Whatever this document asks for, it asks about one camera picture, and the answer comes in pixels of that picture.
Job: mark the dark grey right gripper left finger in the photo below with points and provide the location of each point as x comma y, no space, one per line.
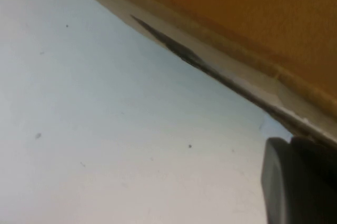
289,187

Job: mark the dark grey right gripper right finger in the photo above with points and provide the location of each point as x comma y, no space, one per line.
316,155

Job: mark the brown cardboard shoe box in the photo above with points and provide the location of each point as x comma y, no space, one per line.
263,11

